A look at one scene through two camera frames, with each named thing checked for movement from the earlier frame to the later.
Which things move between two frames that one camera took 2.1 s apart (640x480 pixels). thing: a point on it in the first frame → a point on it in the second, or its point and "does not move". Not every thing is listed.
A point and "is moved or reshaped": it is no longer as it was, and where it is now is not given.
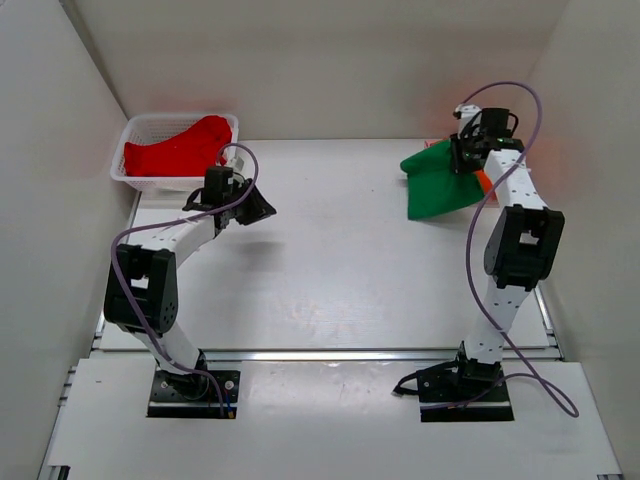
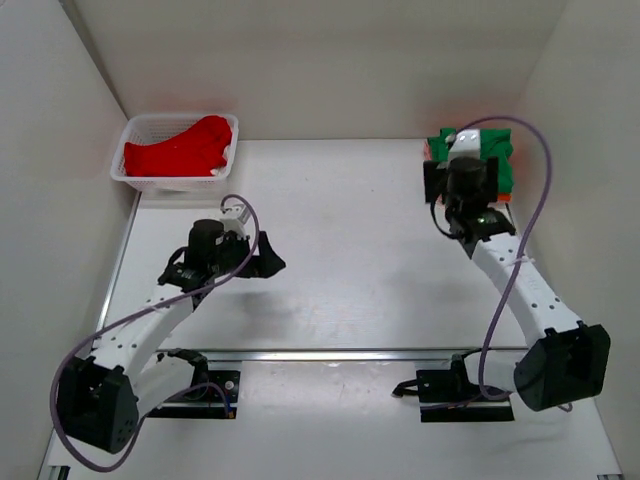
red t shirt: (196, 152) does not move
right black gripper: (455, 144) → (436, 175)
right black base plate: (445, 385) does not move
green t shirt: (433, 185) is moved or reshaped
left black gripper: (260, 208) → (266, 263)
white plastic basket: (142, 129) does not move
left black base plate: (193, 395) does not move
